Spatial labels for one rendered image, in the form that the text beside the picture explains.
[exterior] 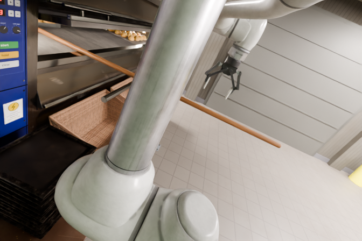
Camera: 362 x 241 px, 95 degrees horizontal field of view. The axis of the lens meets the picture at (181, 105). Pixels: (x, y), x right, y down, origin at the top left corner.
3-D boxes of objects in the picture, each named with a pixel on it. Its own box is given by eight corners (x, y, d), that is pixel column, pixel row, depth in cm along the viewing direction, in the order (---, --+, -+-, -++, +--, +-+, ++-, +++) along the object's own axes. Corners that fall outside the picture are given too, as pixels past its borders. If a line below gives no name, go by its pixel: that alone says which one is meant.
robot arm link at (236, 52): (251, 52, 77) (244, 64, 80) (248, 50, 85) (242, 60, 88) (234, 43, 77) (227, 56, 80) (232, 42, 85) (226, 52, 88)
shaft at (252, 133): (278, 146, 105) (281, 143, 103) (279, 149, 102) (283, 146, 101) (38, 30, 108) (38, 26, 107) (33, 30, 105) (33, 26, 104)
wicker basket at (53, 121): (43, 150, 106) (45, 115, 94) (99, 113, 157) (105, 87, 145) (112, 183, 105) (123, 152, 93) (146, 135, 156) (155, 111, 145)
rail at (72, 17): (71, 20, 67) (67, 19, 67) (173, 32, 229) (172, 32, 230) (70, 14, 66) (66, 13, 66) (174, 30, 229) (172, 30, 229)
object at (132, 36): (84, 19, 191) (85, 14, 188) (109, 22, 234) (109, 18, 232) (132, 41, 190) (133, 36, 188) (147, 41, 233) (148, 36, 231)
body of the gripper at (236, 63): (228, 55, 80) (218, 72, 85) (243, 63, 80) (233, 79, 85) (227, 52, 87) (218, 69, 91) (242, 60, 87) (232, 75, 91)
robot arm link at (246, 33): (250, 50, 85) (227, 39, 86) (269, 19, 78) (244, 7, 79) (252, 52, 76) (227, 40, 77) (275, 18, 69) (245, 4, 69)
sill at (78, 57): (26, 64, 79) (26, 56, 77) (154, 45, 242) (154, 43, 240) (37, 69, 79) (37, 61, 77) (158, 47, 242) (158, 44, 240)
